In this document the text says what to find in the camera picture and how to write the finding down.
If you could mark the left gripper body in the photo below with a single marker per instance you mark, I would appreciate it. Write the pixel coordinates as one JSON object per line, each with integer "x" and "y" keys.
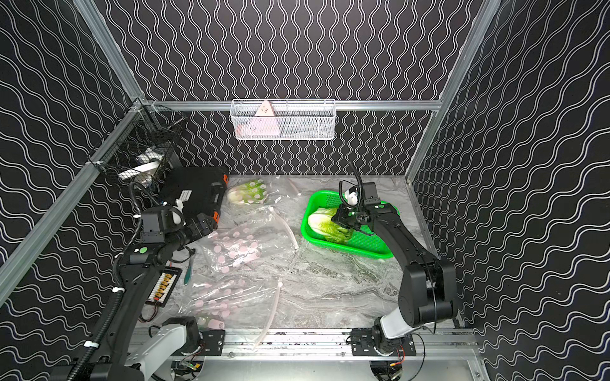
{"x": 204, "y": 224}

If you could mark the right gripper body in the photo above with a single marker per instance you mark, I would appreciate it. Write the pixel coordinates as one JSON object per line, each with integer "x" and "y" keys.
{"x": 349, "y": 217}

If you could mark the chinese cabbage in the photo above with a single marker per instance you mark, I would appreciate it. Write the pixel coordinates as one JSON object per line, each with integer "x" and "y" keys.
{"x": 321, "y": 223}

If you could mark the zip-top bag with cabbage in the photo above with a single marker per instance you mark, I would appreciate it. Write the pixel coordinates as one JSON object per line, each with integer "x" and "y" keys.
{"x": 265, "y": 236}
{"x": 234, "y": 302}
{"x": 263, "y": 191}

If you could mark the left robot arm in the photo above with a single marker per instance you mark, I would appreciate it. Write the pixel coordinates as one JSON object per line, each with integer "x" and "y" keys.
{"x": 162, "y": 229}

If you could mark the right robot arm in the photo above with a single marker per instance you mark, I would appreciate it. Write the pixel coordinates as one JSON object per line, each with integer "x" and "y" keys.
{"x": 428, "y": 287}

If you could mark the black tool case orange latches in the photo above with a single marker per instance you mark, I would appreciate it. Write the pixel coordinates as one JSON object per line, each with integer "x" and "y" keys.
{"x": 200, "y": 190}

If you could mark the green perforated plastic basket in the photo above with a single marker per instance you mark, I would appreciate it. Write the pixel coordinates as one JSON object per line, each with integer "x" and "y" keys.
{"x": 361, "y": 244}

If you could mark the white items in black basket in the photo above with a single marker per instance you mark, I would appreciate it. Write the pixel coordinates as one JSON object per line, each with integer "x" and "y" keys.
{"x": 145, "y": 168}

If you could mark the pink triangular card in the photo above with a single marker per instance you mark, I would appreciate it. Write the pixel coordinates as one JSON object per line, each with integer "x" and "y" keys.
{"x": 263, "y": 124}

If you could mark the ratchet wrench green handle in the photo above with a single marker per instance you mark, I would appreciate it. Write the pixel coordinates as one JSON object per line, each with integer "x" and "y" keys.
{"x": 188, "y": 273}

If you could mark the small connector board with wires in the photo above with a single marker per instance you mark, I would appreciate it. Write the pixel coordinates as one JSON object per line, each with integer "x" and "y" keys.
{"x": 162, "y": 292}

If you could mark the black wire wall basket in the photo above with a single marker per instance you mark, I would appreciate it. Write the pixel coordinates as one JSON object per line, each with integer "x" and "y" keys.
{"x": 145, "y": 125}

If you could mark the white wire wall basket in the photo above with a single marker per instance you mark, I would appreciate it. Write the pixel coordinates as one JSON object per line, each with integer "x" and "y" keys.
{"x": 299, "y": 119}

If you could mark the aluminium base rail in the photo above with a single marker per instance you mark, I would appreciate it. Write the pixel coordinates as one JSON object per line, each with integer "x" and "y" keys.
{"x": 335, "y": 345}

